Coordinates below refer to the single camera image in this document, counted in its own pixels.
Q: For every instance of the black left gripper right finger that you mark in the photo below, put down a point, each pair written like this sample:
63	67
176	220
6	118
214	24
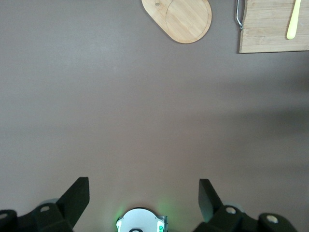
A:
208	203

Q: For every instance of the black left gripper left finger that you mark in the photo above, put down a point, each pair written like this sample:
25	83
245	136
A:
74	203

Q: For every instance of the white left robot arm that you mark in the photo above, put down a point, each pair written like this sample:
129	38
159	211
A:
140	220

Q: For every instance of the wooden mug tree rack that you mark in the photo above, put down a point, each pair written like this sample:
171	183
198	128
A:
183	19

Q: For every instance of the rectangular bamboo cutting board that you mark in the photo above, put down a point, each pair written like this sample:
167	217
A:
268	29

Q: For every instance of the pale wooden fork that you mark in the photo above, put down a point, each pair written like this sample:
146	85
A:
293	21

